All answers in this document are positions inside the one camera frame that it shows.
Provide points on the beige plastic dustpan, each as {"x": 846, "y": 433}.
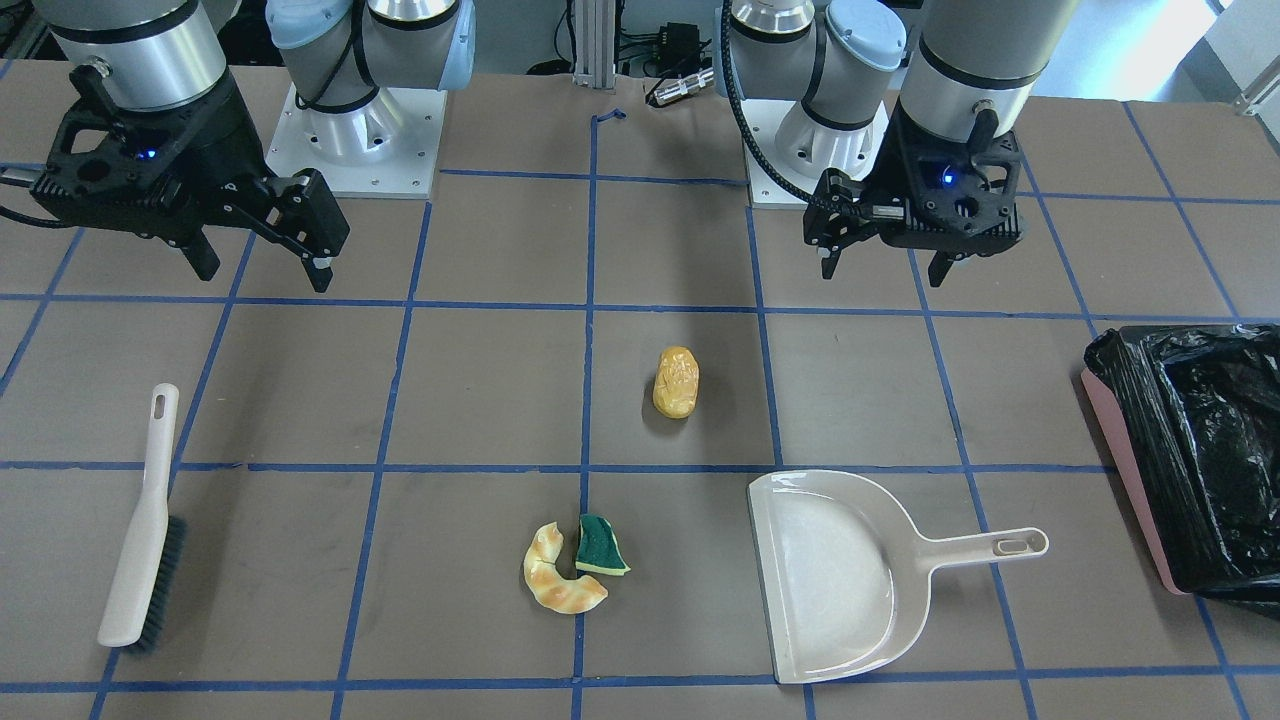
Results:
{"x": 846, "y": 574}

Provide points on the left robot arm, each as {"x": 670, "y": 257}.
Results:
{"x": 840, "y": 59}

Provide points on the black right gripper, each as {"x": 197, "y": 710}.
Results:
{"x": 222, "y": 135}

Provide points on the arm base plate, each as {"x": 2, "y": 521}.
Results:
{"x": 800, "y": 149}
{"x": 386, "y": 150}

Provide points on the yellow ball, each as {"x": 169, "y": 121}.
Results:
{"x": 676, "y": 383}

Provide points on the black power adapter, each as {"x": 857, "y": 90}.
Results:
{"x": 677, "y": 42}

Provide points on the green yellow sponge piece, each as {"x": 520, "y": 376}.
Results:
{"x": 598, "y": 550}

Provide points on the silver cylinder connector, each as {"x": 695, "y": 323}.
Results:
{"x": 667, "y": 91}

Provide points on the pink bin with black bag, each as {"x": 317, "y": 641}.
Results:
{"x": 1190, "y": 414}

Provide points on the croissant shaped bread piece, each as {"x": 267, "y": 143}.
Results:
{"x": 546, "y": 583}

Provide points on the aluminium frame post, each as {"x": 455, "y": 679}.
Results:
{"x": 594, "y": 26}

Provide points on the beige hand brush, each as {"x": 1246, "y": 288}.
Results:
{"x": 134, "y": 614}

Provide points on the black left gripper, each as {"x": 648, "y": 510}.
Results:
{"x": 901, "y": 160}

